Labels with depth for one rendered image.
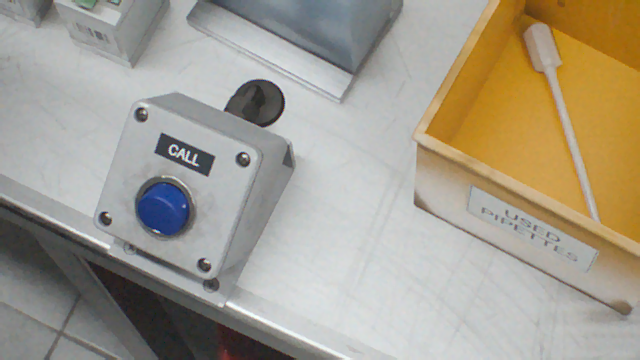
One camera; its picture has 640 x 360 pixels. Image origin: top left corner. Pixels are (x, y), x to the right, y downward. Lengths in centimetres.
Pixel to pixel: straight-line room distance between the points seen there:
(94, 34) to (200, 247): 15
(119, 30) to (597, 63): 26
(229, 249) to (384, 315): 9
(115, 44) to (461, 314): 23
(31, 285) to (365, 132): 98
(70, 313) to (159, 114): 100
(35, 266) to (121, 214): 101
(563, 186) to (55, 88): 29
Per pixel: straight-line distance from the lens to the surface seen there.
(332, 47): 71
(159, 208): 65
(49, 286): 166
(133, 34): 74
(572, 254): 66
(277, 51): 74
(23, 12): 77
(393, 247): 71
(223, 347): 115
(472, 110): 73
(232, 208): 65
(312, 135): 73
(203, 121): 66
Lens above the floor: 155
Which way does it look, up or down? 70 degrees down
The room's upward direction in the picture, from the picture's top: 8 degrees counter-clockwise
